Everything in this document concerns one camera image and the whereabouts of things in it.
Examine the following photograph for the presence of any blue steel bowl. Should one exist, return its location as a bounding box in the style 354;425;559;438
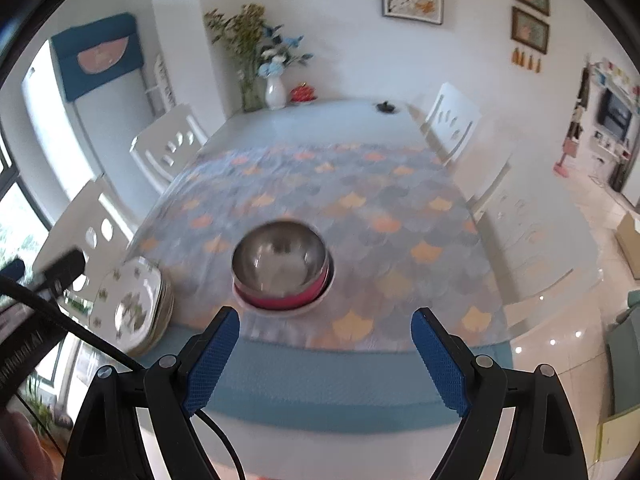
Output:
231;220;328;295

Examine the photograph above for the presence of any white dining chair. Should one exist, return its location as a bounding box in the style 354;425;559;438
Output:
130;105;209;195
470;160;603;321
32;177;132;306
420;82;482;166

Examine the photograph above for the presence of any white vase with blue flowers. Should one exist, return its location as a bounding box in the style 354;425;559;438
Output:
257;25;315;110

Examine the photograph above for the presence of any scale pattern tablecloth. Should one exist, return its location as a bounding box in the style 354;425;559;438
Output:
125;142;508;352

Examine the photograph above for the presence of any green potted plant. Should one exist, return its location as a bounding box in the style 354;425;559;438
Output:
22;375;76;443

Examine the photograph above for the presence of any square floral plate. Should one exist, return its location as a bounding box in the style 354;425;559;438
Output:
125;280;175;357

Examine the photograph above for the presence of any white folding rack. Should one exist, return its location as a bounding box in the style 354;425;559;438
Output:
151;54;177;112

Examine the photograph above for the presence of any red steel bowl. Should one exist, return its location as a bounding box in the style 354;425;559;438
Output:
234;255;333;311

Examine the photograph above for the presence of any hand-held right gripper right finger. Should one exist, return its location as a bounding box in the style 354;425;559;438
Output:
411;307;588;480

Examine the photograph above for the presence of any red ornament on small dish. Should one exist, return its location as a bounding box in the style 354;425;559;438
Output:
290;82;318;104

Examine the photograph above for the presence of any pink stand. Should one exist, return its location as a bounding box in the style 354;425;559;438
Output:
552;135;581;178

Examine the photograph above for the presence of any beige box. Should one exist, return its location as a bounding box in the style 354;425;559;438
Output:
615;210;640;281

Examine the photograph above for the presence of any light blue undercloth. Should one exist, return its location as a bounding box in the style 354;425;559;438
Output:
132;332;516;423

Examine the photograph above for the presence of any white television cabinet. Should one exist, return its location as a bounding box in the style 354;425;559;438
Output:
582;60;640;196

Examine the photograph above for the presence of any blue fridge cover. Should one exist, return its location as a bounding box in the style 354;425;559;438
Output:
50;12;151;103

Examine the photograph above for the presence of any person's left hand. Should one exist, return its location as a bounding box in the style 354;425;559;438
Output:
0;410;56;480

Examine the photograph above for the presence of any white refrigerator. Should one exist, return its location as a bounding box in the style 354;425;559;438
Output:
20;12;157;201

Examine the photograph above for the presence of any glass vase with green branches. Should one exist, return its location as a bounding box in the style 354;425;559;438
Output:
204;4;268;113

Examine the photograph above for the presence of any teal sofa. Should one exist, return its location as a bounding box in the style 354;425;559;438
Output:
607;290;640;416

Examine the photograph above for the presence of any wall television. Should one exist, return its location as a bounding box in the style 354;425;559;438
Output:
597;89;633;142

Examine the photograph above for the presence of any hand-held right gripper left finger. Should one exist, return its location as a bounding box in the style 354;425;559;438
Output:
61;306;241;480

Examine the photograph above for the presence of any square tree print plate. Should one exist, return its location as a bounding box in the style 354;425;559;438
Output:
91;256;163;347

